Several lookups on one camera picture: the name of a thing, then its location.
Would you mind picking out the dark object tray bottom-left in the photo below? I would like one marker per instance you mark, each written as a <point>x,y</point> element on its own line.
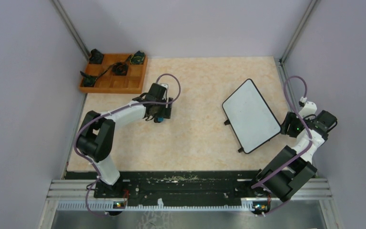
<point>88,80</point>

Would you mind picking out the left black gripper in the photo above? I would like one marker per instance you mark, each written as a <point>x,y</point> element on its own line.
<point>166,112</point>

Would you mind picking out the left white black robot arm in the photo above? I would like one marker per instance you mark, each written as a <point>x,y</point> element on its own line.
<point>95,137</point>

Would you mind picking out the dark object tray centre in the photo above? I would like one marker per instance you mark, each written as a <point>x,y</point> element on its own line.
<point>120,68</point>

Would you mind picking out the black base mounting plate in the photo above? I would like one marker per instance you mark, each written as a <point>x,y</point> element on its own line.
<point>133,184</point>

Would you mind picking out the aluminium frame rail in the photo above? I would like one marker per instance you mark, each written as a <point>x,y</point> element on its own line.
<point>72,195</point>

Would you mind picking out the small black-framed whiteboard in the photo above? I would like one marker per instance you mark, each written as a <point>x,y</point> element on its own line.
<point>250,117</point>

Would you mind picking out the dark object tray top-right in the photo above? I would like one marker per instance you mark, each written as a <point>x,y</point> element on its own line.
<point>138,58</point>

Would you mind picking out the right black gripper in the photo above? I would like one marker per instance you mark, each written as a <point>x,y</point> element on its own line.
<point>286,127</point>

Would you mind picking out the orange wooden compartment tray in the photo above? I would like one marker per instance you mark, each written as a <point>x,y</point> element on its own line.
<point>108,83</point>

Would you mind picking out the dark object tray top-left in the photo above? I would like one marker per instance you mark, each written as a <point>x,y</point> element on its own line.
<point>96,57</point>

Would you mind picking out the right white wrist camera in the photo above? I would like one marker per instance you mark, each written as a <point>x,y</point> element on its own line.
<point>307,107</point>

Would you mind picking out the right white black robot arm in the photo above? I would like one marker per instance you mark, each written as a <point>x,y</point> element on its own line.
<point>292,167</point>

